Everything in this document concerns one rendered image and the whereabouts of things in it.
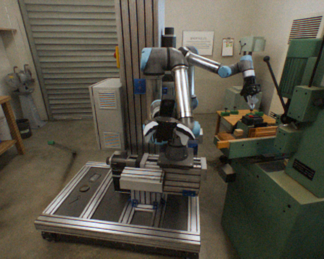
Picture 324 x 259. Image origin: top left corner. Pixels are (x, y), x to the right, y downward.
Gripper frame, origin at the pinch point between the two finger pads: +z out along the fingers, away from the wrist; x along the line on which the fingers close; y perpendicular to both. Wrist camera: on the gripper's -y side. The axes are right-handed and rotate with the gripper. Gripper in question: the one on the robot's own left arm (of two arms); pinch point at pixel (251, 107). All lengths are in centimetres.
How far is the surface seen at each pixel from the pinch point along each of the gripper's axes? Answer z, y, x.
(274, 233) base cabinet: 76, 16, -10
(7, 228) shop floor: 76, -82, -195
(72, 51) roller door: -173, -243, -169
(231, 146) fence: 24.9, 12.0, -26.0
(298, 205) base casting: 55, 35, -10
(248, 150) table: 28.6, 9.8, -14.3
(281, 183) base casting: 47, 25, -8
